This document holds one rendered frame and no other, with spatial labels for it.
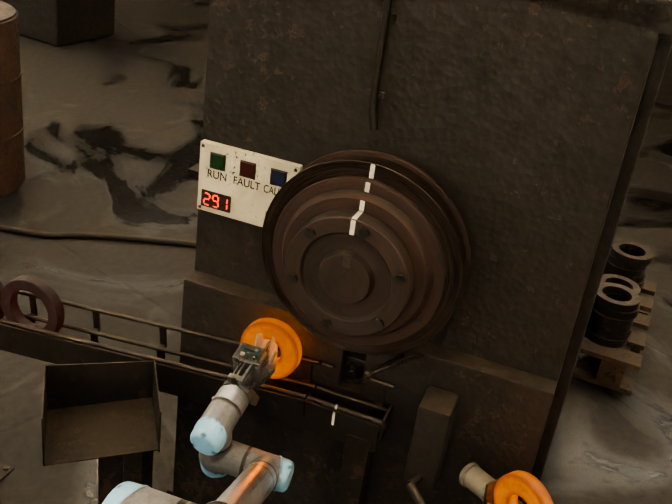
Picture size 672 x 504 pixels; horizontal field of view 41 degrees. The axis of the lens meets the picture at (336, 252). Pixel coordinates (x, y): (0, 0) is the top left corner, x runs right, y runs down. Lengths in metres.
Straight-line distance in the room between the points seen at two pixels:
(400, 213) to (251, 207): 0.46
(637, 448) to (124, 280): 2.22
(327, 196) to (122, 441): 0.78
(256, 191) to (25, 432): 1.41
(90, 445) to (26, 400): 1.15
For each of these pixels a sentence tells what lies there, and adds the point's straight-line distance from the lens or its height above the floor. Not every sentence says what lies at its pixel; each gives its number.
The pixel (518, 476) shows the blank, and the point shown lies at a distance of 2.01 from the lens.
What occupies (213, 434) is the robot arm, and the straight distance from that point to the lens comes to 1.98.
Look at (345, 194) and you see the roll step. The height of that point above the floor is 1.28.
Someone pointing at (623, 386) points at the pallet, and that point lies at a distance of 3.85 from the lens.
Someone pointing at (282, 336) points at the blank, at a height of 0.84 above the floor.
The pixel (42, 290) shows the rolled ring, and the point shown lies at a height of 0.75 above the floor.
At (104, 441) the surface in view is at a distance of 2.23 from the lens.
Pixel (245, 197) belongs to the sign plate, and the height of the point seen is 1.13.
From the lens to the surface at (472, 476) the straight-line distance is 2.12.
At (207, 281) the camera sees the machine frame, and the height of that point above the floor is 0.87.
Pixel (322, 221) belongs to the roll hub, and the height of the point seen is 1.23.
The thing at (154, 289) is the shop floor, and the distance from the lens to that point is 3.96.
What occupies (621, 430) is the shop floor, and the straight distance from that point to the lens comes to 3.63.
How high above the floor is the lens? 2.04
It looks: 28 degrees down
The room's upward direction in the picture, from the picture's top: 8 degrees clockwise
